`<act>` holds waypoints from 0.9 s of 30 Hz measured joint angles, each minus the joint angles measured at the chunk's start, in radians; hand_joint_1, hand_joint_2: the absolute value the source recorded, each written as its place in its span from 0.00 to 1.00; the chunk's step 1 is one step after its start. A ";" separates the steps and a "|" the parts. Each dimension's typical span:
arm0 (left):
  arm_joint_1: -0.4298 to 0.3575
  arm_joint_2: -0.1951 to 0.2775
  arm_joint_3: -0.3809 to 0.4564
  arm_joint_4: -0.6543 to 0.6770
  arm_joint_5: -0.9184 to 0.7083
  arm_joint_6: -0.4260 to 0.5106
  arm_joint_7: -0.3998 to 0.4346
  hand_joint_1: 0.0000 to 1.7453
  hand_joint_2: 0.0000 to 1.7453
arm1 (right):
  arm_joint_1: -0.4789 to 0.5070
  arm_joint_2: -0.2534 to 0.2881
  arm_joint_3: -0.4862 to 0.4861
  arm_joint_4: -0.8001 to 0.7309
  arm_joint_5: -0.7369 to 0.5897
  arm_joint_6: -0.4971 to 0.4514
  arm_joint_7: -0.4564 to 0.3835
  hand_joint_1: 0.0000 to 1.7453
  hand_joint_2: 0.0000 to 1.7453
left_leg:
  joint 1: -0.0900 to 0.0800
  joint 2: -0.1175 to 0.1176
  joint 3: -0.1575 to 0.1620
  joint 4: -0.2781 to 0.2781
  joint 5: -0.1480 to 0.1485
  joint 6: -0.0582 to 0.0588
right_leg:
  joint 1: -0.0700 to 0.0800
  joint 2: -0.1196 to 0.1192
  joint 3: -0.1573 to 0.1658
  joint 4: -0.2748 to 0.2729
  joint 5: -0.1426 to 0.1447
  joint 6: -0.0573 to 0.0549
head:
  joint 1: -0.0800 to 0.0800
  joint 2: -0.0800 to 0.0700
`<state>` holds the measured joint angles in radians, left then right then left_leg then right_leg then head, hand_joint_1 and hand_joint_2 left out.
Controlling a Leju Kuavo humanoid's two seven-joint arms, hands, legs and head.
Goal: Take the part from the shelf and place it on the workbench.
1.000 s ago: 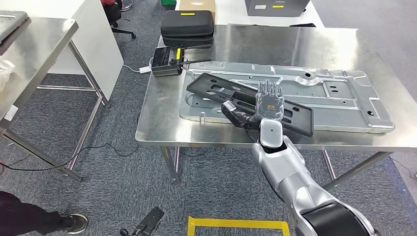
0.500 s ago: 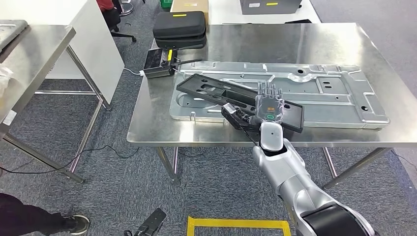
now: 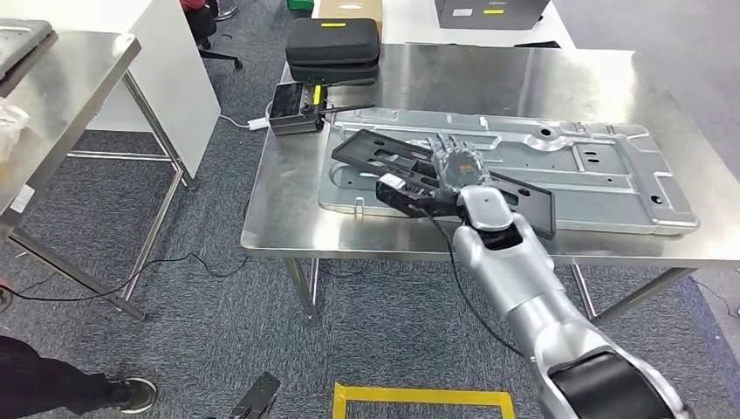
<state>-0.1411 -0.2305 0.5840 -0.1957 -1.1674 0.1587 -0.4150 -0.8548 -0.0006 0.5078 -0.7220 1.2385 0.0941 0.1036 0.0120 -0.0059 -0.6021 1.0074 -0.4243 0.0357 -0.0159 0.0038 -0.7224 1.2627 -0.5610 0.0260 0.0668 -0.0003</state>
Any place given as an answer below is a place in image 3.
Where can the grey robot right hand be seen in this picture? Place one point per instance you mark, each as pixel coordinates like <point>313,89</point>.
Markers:
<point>462,168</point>

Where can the black plastic panel part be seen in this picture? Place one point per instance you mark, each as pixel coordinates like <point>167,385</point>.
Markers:
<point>358,151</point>

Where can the stainless steel workbench table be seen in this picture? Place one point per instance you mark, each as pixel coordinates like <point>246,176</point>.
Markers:
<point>462,81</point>

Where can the stamped grey metal panel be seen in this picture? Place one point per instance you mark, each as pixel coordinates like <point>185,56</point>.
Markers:
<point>607,173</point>

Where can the white table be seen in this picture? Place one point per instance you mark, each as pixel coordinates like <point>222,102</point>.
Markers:
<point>410,29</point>

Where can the dark grey box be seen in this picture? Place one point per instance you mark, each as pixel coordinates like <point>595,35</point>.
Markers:
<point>491,14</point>

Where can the black zip case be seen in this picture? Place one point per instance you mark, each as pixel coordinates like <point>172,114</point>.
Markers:
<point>332,43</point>

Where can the black remote controller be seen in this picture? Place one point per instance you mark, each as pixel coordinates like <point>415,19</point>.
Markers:
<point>292,110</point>

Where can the green object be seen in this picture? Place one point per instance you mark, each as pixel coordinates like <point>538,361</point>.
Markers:
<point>300,4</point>

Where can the black office chair base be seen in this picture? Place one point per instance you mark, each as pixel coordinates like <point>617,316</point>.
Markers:
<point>222,57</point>

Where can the white partition board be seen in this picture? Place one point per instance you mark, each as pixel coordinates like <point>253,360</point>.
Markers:
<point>173,75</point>

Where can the stainless steel side table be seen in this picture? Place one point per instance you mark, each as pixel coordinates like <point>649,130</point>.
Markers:
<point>75,75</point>

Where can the clear plastic bag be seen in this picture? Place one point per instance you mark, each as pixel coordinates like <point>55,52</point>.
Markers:
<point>10,130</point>

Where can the person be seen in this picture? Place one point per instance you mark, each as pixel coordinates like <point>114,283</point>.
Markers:
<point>58,381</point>

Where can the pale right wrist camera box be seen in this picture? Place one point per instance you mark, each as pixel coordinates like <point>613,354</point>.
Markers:
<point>392,181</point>

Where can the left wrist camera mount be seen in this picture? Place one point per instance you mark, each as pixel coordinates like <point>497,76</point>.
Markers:
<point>257,396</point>

